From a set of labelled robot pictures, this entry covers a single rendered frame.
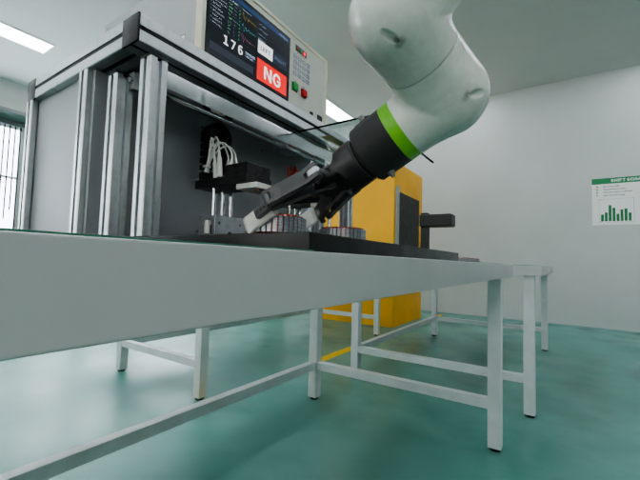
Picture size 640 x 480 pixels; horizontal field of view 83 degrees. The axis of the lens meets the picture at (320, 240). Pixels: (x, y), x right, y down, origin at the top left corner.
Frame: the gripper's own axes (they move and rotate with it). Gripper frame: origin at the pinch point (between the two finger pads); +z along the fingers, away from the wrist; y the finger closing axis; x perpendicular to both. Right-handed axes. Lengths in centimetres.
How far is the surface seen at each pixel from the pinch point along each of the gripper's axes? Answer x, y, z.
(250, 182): -8.5, 3.0, -0.4
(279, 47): -45.7, -14.1, -10.6
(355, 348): 20, -160, 90
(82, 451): 20, 0, 88
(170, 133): -29.5, 5.7, 12.4
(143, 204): -5.5, 20.3, 6.9
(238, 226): -6.3, -2.3, 10.5
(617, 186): -36, -532, -135
